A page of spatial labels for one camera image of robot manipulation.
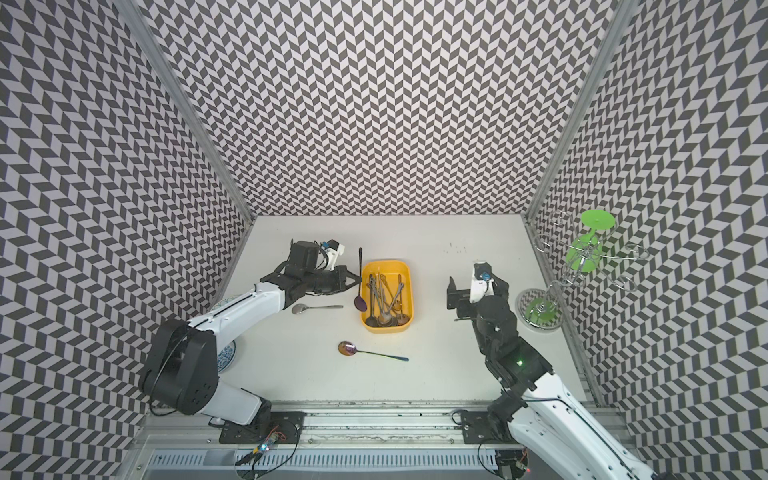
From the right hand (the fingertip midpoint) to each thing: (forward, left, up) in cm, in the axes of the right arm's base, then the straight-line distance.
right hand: (471, 282), depth 74 cm
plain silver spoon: (+2, +22, -22) cm, 31 cm away
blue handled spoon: (-9, +33, -21) cm, 40 cm away
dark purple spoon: (+1, +29, -11) cm, 31 cm away
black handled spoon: (0, +27, -22) cm, 35 cm away
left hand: (+6, +29, -9) cm, 31 cm away
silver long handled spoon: (+5, +24, -23) cm, 33 cm away
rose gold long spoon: (0, +17, -22) cm, 28 cm away
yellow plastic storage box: (+18, +21, -20) cm, 34 cm away
